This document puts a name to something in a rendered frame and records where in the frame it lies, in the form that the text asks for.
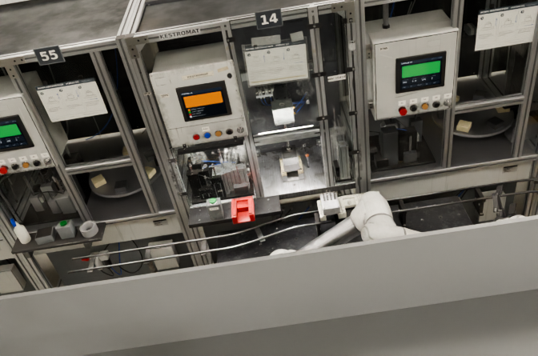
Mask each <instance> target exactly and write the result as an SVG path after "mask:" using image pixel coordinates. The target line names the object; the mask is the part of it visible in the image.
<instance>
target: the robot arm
mask: <svg viewBox="0 0 538 356"><path fill-rule="evenodd" d="M503 187H504V186H503V185H502V186H497V187H496V192H495V193H494V194H492V201H493V212H494V213H495V212H496V218H495V219H494V220H493V222H498V221H503V220H509V219H514V218H524V216H523V215H515V211H516V203H512V204H510V207H509V212H508V214H509V216H507V215H506V214H505V212H504V208H503V207H502V203H501V199H500V196H501V195H502V191H503ZM499 210H501V211H499ZM418 233H422V232H418V231H414V230H409V229H407V228H404V227H400V226H396V224H395V223H394V221H393V217H392V213H391V209H390V206H389V205H388V202H387V200H386V199H385V198H384V197H383V196H382V195H381V194H379V193H377V192H375V191H369V192H367V193H365V194H363V195H362V197H361V198H360V200H359V203H358V204H357V206H356V207H355V209H354V210H353V211H352V212H351V215H350V216H349V217H347V218H345V219H344V220H343V221H342V222H340V223H338V224H337V225H335V226H333V227H332V228H331V229H330V230H328V231H326V232H324V233H323V234H321V235H320V236H319V237H317V238H315V239H314V240H312V241H311V242H309V243H308V244H307V245H305V246H303V247H302V248H300V249H298V250H284V249H280V250H275V251H274V252H272V253H271V254H270V255H274V254H284V253H290V252H296V251H301V250H311V249H316V248H322V247H328V246H338V245H343V244H345V243H347V242H349V241H350V240H352V239H353V238H355V237H356V236H358V235H359V234H361V238H362V239H363V241H370V240H376V239H381V238H391V237H396V236H402V235H407V234H418Z"/></svg>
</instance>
